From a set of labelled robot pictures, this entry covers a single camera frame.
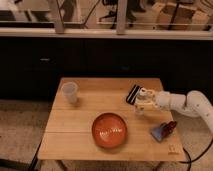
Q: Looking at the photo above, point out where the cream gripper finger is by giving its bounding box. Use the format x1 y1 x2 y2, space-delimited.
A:
139 88 156 97
135 103 155 110

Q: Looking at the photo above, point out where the small clear bottle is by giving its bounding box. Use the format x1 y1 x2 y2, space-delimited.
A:
135 90 146 115

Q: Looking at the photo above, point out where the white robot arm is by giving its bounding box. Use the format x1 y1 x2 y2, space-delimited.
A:
134 88 213 134

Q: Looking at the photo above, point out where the brown bottle lying down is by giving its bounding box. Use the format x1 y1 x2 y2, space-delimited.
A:
161 121 177 138

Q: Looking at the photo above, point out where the red orange bowl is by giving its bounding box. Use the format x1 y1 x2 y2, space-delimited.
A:
91 113 127 149

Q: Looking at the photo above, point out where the translucent plastic cup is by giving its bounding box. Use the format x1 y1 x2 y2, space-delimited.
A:
61 82 78 103

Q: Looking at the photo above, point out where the wooden table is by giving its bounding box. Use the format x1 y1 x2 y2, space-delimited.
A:
38 78 184 161

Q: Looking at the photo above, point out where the cardboard box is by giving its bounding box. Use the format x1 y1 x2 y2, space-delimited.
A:
152 2 210 31

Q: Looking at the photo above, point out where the black cabinet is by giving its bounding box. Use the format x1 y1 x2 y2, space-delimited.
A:
0 37 213 101

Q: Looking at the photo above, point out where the black cable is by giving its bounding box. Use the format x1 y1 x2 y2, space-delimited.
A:
179 137 213 171

